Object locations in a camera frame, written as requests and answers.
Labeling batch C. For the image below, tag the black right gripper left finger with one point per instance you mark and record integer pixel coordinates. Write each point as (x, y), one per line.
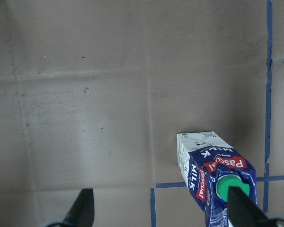
(82, 212)

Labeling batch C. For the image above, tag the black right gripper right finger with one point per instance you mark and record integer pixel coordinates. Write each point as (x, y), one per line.
(242, 212)

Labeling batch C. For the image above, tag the blue white Pascual milk carton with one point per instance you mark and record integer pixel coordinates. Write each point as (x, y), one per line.
(209, 167)

